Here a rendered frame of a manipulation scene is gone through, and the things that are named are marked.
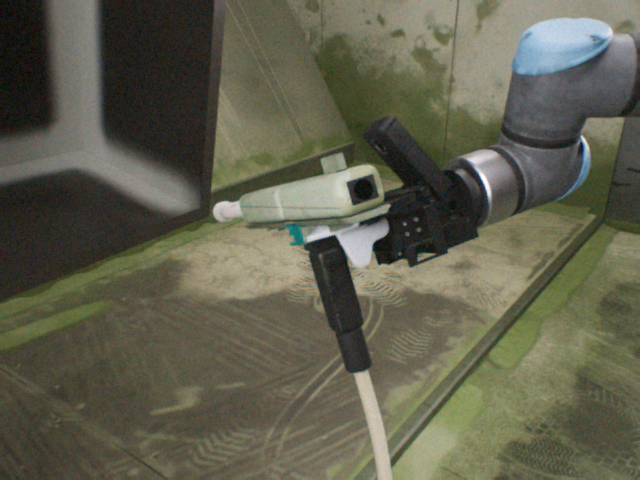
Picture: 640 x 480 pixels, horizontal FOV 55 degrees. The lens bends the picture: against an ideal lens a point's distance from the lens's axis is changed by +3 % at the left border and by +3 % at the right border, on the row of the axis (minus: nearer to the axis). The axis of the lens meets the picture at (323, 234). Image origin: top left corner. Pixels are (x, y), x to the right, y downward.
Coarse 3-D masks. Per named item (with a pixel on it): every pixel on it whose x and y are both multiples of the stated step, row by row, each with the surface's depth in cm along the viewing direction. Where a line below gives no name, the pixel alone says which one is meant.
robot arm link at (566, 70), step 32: (544, 32) 66; (576, 32) 64; (608, 32) 64; (512, 64) 69; (544, 64) 64; (576, 64) 63; (608, 64) 64; (512, 96) 69; (544, 96) 66; (576, 96) 65; (608, 96) 65; (512, 128) 70; (544, 128) 68; (576, 128) 68
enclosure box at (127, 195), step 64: (0, 0) 100; (64, 0) 108; (128, 0) 103; (192, 0) 95; (0, 64) 104; (64, 64) 113; (128, 64) 108; (192, 64) 99; (0, 128) 108; (64, 128) 119; (128, 128) 114; (192, 128) 104; (0, 192) 104; (64, 192) 107; (128, 192) 112; (192, 192) 110; (0, 256) 88; (64, 256) 91
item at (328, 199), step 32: (256, 192) 73; (288, 192) 61; (320, 192) 54; (352, 192) 51; (256, 224) 76; (288, 224) 66; (320, 224) 57; (352, 224) 60; (320, 256) 62; (320, 288) 64; (352, 288) 63; (352, 320) 63; (352, 352) 63
